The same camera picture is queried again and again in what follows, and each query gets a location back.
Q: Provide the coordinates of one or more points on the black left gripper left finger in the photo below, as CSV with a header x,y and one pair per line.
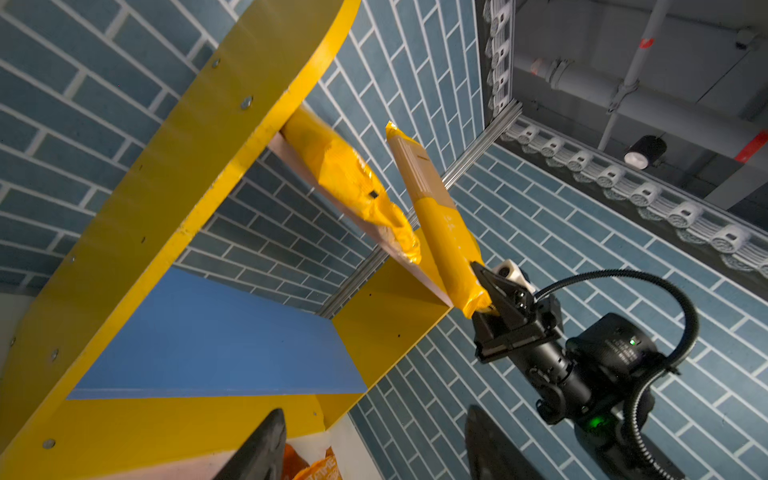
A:
x,y
261,456

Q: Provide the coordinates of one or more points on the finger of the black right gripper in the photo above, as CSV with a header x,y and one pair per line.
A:
x,y
509,301

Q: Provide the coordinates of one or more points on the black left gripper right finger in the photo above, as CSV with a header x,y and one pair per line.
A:
x,y
491,454

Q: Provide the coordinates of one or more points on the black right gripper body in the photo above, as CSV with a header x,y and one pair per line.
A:
x,y
580,379

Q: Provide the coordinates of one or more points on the orange pasta bag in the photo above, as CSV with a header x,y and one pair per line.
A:
x,y
296,467

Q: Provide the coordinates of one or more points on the yellow spaghetti bag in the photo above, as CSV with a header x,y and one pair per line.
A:
x,y
452,245
338,168

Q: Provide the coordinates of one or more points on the yellow shelf with coloured boards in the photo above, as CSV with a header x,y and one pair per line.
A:
x,y
181,274

